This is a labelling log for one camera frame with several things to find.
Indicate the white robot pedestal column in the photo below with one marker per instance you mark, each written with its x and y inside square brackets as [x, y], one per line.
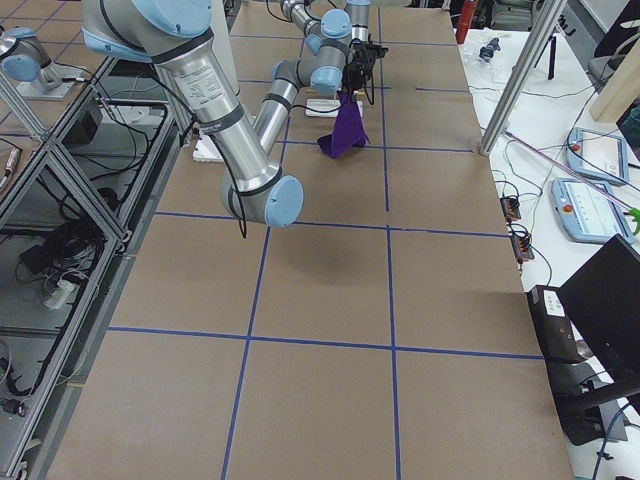
[219, 82]

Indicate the wooden beam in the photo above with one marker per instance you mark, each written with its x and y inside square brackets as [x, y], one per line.
[620, 91]

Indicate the far teach pendant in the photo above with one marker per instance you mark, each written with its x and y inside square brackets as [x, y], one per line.
[598, 156]

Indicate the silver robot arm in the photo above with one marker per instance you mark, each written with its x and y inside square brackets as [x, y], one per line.
[348, 23]
[178, 37]

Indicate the near teach pendant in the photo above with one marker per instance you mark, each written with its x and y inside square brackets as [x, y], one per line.
[588, 216]

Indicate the folded dark blue umbrella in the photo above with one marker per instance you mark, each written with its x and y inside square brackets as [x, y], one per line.
[487, 52]

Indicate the purple microfibre towel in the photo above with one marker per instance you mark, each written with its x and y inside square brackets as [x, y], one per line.
[348, 130]

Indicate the teach pendant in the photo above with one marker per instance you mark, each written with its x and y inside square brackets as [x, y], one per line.
[588, 216]
[598, 156]

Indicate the aluminium frame post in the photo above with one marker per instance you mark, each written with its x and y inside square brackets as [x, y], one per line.
[532, 49]

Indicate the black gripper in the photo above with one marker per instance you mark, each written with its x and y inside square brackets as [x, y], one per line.
[356, 71]

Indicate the red cylinder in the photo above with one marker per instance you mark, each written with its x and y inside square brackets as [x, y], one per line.
[465, 20]

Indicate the white towel rack base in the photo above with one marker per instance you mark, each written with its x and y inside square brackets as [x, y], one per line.
[324, 108]

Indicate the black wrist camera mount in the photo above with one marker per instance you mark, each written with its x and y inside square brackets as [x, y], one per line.
[368, 53]

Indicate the black monitor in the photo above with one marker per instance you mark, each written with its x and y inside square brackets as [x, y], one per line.
[601, 299]

